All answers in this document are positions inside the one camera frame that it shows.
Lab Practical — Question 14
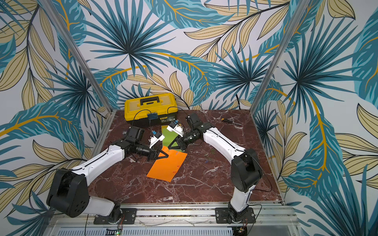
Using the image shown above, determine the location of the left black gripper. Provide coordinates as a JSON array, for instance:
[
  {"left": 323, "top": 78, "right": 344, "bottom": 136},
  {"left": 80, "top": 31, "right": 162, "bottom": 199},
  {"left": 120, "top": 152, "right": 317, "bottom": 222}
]
[{"left": 135, "top": 142, "right": 169, "bottom": 161}]

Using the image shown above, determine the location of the lime green paper sheet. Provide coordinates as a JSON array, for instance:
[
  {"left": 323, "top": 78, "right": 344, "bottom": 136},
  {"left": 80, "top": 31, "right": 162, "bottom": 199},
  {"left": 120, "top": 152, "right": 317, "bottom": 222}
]
[{"left": 161, "top": 125, "right": 178, "bottom": 147}]

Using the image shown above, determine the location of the orange paper sheet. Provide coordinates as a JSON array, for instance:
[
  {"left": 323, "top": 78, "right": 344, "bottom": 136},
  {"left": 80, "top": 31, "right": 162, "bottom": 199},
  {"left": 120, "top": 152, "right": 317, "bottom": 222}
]
[{"left": 147, "top": 146, "right": 188, "bottom": 182}]

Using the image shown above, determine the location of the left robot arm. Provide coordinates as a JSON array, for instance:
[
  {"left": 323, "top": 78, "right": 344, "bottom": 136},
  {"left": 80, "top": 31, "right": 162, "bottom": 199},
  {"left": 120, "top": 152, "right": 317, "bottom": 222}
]
[{"left": 46, "top": 126, "right": 168, "bottom": 224}]

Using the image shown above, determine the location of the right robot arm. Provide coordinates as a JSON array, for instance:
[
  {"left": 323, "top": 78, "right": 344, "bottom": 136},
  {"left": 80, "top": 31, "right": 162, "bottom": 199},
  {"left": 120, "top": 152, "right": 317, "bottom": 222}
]
[{"left": 167, "top": 114, "right": 264, "bottom": 224}]

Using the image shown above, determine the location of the yellow black toolbox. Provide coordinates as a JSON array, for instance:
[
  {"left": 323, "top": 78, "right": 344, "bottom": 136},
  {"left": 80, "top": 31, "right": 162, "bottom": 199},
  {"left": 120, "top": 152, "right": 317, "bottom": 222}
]
[{"left": 125, "top": 93, "right": 178, "bottom": 128}]

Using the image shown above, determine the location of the small black orange tool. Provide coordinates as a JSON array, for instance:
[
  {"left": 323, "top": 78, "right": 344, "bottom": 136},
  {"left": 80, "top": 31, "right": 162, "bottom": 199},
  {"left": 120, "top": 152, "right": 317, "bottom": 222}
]
[{"left": 221, "top": 118, "right": 233, "bottom": 124}]

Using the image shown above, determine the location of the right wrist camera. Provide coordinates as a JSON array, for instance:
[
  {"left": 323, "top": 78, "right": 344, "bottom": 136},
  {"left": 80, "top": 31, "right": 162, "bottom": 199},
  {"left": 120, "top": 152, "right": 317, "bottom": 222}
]
[{"left": 166, "top": 120, "right": 184, "bottom": 137}]

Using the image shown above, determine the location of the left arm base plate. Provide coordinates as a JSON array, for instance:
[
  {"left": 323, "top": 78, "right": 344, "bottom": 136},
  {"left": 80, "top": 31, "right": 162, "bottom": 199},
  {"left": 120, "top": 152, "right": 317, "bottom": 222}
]
[{"left": 94, "top": 208, "right": 137, "bottom": 225}]

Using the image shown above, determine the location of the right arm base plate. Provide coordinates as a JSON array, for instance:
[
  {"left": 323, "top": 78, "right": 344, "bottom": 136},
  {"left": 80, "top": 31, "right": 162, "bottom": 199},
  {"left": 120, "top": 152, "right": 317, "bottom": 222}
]
[{"left": 215, "top": 206, "right": 256, "bottom": 224}]

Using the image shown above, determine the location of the aluminium front frame rail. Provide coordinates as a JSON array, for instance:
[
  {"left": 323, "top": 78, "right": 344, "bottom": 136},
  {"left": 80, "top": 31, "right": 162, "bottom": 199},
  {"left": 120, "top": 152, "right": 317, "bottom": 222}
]
[{"left": 44, "top": 202, "right": 305, "bottom": 236}]

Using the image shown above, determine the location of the right aluminium corner post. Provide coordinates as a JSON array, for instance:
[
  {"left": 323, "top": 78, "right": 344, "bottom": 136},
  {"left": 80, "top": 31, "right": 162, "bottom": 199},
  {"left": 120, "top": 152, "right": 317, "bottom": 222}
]
[{"left": 250, "top": 1, "right": 310, "bottom": 115}]

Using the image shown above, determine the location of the aluminium corner post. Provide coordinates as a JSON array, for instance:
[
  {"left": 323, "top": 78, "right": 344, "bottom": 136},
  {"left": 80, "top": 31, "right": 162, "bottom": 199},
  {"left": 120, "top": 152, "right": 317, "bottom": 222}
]
[
  {"left": 250, "top": 1, "right": 310, "bottom": 115},
  {"left": 40, "top": 0, "right": 113, "bottom": 113}
]

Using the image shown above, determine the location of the left aluminium corner post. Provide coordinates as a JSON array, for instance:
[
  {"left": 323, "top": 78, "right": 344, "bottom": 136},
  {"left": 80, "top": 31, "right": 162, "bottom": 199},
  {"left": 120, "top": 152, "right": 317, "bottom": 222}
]
[{"left": 40, "top": 0, "right": 113, "bottom": 113}]

